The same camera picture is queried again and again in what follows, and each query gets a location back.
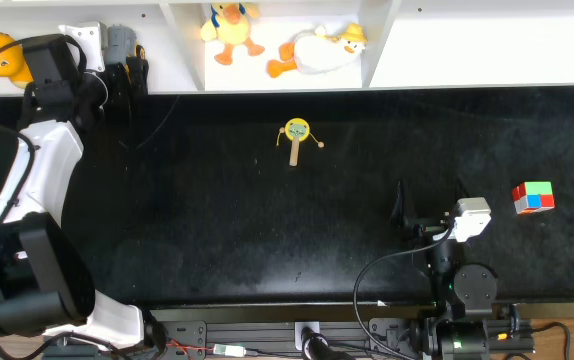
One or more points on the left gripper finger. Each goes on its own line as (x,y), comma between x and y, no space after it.
(138,72)
(116,82)

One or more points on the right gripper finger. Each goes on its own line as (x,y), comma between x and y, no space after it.
(403,212)
(462,192)

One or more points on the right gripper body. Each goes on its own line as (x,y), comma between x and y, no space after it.
(429,227)

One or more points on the grey and yellow toy truck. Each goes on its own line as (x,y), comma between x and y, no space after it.
(119,42)

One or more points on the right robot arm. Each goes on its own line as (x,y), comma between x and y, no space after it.
(474,287)

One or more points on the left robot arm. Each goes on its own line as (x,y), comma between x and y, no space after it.
(47,170)

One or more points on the many-coloured puzzle cube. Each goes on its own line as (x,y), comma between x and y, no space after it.
(533,197)

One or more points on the yellow rattle drum toy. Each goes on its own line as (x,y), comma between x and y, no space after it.
(296,132)

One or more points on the white shelf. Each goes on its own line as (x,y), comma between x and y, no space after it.
(467,50)

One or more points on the white plush duck yellow hat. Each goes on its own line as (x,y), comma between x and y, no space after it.
(319,52)

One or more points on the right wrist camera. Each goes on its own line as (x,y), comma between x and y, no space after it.
(471,217)

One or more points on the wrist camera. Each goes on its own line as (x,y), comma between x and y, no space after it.
(471,217)
(87,45)

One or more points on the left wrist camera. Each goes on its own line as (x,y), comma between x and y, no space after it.
(87,45)

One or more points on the mounting rail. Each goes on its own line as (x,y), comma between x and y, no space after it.
(267,337)

